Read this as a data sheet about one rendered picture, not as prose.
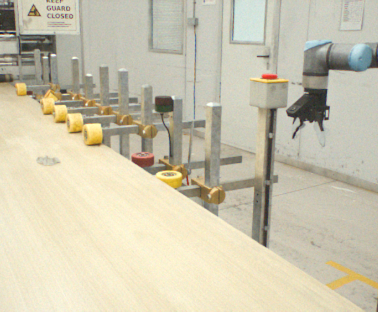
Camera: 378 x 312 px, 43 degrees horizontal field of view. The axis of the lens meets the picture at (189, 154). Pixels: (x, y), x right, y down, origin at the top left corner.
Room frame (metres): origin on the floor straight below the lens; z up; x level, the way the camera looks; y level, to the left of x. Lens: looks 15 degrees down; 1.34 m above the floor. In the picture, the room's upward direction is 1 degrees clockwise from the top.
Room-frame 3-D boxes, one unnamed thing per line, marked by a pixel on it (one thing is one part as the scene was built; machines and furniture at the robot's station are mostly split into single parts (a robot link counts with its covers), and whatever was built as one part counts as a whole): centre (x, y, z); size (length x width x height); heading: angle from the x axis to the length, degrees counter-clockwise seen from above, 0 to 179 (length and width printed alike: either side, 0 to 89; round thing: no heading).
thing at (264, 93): (1.22, -0.20, 1.18); 0.07 x 0.07 x 0.08; 29
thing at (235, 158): (1.74, -0.01, 0.84); 0.43 x 0.03 x 0.04; 119
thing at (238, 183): (1.51, -0.11, 0.84); 0.44 x 0.03 x 0.04; 119
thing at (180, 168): (1.68, 0.06, 0.85); 0.14 x 0.06 x 0.05; 29
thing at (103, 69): (2.32, 0.41, 0.93); 0.04 x 0.04 x 0.48; 29
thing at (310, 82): (1.74, -0.44, 1.16); 0.10 x 0.09 x 0.05; 35
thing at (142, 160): (1.64, 0.16, 0.85); 0.08 x 0.08 x 0.11
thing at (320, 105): (1.74, -0.45, 1.08); 0.09 x 0.08 x 0.12; 125
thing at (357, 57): (1.67, -0.54, 1.25); 0.12 x 0.12 x 0.09; 52
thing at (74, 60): (2.76, 0.65, 0.93); 0.04 x 0.04 x 0.48; 29
